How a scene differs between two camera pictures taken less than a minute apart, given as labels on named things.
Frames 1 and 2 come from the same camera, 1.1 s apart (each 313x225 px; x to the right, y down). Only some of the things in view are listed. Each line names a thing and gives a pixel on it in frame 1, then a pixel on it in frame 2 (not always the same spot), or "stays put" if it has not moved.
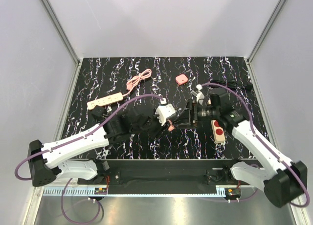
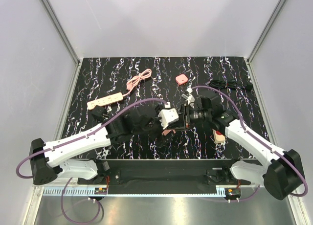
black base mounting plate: x=168 y=173 stays put
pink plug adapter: x=171 y=127 → x=166 y=131
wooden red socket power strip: x=218 y=132 stays put
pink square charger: x=181 y=79 stays put
